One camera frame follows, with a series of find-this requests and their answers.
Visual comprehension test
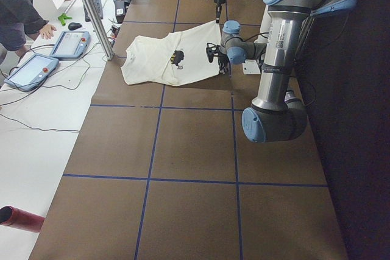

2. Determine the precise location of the near blue teach pendant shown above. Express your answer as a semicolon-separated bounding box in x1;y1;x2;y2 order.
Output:
4;54;59;92

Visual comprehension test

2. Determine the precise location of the white long-sleeve cat shirt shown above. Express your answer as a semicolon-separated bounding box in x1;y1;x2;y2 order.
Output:
121;21;221;86

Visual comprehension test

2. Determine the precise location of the black computer mouse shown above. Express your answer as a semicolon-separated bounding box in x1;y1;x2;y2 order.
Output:
68;22;83;31

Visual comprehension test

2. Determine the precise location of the far blue teach pendant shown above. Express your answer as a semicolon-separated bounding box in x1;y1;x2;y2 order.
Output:
49;30;90;60

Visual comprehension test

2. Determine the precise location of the pendant black cable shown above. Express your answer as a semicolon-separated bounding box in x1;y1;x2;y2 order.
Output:
0;43;122;133

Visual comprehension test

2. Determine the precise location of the aluminium frame post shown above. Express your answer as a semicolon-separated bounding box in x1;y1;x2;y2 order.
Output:
82;0;114;60

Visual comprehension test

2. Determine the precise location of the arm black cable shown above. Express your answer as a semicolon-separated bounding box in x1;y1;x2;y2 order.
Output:
205;30;271;60

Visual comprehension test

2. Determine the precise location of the white pedestal column base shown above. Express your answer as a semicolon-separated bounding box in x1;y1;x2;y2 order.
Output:
242;7;275;76

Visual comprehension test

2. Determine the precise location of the red cylinder tube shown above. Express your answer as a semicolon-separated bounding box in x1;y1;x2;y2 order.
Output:
1;206;45;233

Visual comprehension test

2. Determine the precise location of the blue teach pendant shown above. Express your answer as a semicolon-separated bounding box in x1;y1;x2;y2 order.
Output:
4;54;59;92
49;30;90;60

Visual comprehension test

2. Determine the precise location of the small black box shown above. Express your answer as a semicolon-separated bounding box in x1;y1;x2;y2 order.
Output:
114;0;126;24

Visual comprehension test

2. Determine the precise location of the green plastic clamp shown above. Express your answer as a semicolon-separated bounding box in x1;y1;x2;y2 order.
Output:
57;13;72;26

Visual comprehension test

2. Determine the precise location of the black keyboard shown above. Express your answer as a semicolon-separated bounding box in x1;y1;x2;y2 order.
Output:
83;0;104;23

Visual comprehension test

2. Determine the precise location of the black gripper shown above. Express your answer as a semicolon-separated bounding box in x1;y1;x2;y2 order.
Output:
214;0;225;23
218;54;232;77

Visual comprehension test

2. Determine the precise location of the person in dark jacket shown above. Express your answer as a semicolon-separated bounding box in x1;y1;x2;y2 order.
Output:
1;0;70;57

